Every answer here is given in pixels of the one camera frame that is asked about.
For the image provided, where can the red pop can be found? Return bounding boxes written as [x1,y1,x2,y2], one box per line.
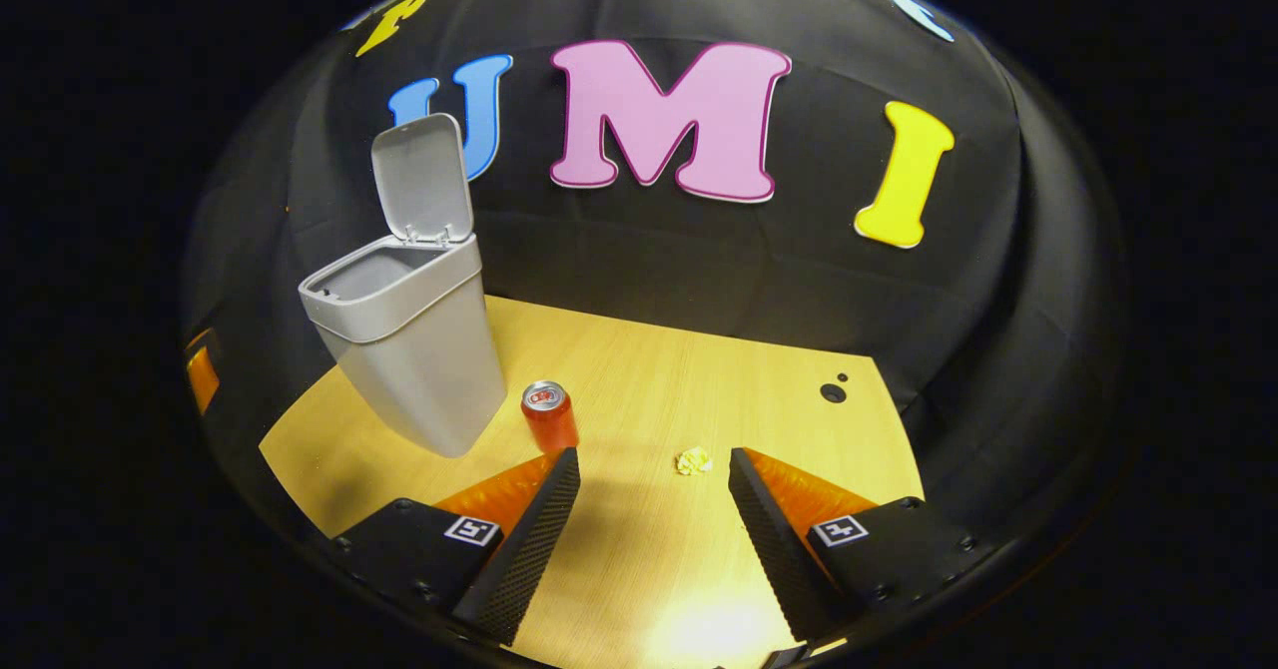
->
[520,380,580,453]

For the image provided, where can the white desktop garbage bin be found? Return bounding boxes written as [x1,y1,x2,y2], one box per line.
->
[298,113,508,458]

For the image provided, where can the wooden desktop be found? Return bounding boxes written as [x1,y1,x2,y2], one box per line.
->
[258,295,925,669]

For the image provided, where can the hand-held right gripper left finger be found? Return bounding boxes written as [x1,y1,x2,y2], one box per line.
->
[329,447,582,647]

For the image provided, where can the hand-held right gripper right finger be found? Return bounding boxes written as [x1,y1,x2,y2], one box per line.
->
[728,447,999,645]

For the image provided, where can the black backdrop cloth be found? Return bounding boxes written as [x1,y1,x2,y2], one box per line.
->
[180,0,1129,570]

